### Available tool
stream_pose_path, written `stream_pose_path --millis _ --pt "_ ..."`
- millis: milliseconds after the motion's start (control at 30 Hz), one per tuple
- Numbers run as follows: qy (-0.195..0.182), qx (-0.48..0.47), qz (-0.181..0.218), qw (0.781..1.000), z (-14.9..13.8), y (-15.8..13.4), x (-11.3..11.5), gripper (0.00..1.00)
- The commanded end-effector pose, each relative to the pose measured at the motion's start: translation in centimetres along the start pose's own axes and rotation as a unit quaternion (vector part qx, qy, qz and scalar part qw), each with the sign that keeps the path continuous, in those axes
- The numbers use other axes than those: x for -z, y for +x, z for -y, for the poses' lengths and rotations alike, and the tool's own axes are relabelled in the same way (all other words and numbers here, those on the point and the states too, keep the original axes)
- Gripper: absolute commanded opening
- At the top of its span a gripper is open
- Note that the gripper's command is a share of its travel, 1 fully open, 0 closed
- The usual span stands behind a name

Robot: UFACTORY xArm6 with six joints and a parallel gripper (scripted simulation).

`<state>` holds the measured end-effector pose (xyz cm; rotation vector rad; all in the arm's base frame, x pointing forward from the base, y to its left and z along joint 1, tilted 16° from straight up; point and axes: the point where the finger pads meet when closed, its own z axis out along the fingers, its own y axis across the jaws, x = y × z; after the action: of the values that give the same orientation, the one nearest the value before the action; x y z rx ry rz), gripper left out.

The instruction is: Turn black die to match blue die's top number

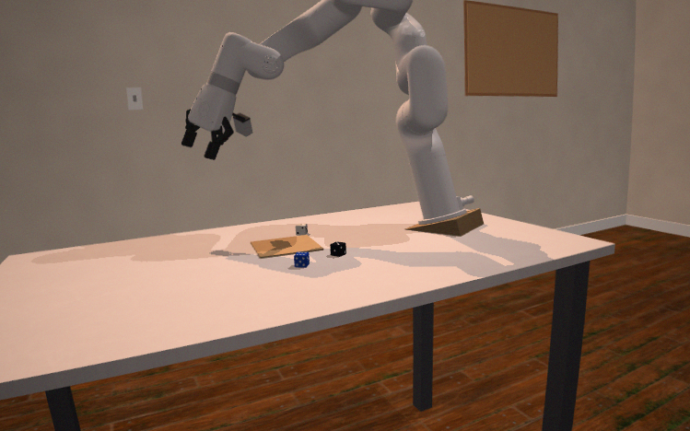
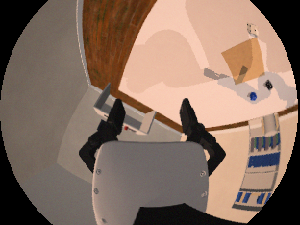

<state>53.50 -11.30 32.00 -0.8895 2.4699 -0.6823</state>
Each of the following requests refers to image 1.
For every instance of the brown mat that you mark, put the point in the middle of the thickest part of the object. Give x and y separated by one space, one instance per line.
285 246

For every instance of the blue die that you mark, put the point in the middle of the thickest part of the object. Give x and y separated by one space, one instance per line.
302 259

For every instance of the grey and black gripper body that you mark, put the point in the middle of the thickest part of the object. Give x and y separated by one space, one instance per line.
211 105

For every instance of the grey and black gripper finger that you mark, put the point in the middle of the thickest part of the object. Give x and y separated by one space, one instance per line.
214 146
190 133

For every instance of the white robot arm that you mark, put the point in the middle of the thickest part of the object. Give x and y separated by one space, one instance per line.
422 70

